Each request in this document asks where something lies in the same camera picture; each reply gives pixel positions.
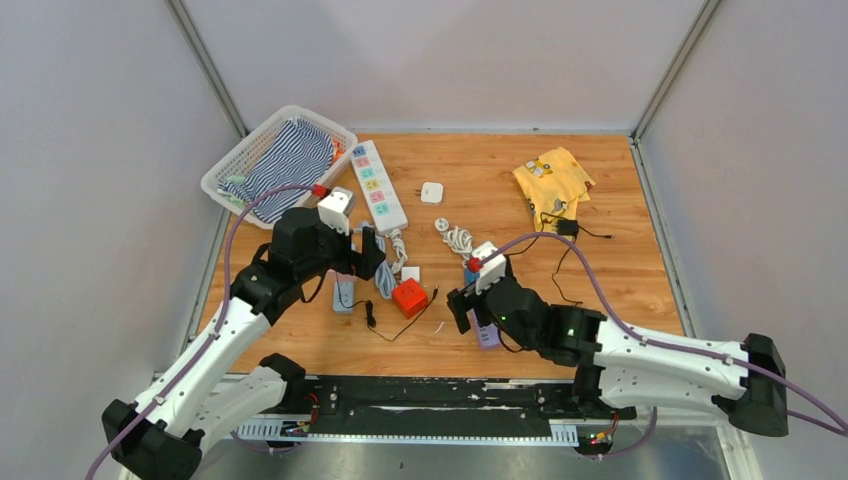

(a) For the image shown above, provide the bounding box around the blue cube socket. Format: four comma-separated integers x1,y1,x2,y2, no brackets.
463,267,478,287

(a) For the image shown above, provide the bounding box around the striped cloth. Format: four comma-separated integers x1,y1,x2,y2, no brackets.
217,118,337,208

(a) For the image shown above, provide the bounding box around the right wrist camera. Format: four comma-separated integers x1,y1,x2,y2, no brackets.
466,241,507,294

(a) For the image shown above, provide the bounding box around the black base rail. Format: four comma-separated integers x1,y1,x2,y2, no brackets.
267,375,637,445

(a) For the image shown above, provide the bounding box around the white colourful power strip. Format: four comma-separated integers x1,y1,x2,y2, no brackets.
351,140,408,236

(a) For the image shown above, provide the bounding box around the long black cable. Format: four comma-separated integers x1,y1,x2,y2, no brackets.
503,211,614,309

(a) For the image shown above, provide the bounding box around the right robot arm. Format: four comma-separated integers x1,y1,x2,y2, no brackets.
447,278,788,437

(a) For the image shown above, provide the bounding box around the yellow cloth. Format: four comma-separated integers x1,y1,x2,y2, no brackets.
512,147,596,231

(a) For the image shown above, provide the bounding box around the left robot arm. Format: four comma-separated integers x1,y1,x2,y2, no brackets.
87,207,386,479

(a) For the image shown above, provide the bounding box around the red cube socket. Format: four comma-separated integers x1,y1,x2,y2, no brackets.
391,278,429,319

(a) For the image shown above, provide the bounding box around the small white charger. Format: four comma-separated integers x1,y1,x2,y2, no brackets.
400,266,421,283

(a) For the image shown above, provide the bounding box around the purple power bank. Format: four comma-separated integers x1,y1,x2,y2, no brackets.
468,310,500,350

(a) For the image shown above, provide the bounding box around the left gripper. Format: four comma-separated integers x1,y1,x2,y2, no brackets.
297,214,385,283

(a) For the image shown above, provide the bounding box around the white square adapter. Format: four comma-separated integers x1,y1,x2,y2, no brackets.
416,182,444,205

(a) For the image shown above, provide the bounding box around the light blue coiled cable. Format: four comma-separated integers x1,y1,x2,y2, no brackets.
357,221,397,301

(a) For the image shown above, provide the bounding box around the white plastic basket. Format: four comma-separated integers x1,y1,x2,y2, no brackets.
200,105,358,214

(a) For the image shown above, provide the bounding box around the white adapter with coiled cable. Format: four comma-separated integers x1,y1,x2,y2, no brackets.
434,218,473,263

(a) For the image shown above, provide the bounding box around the black power adapter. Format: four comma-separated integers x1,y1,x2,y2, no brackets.
556,218,580,238

